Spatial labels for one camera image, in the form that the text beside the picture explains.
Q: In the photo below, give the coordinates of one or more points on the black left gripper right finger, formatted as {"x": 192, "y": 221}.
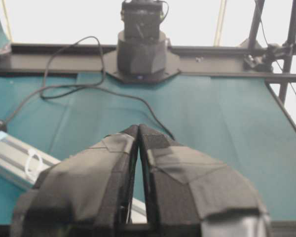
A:
{"x": 190, "y": 194}

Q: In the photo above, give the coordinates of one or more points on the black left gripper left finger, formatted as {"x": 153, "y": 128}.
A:
{"x": 33, "y": 218}

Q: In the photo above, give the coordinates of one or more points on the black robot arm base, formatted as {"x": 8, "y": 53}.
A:
{"x": 142, "y": 54}

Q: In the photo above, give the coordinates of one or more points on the black tripod stand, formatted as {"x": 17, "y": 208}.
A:
{"x": 272, "y": 52}

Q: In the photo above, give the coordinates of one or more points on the silver aluminium extrusion rail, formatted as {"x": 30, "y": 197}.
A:
{"x": 14, "y": 160}

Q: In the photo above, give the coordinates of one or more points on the black table frame rail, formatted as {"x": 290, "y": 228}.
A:
{"x": 31, "y": 59}

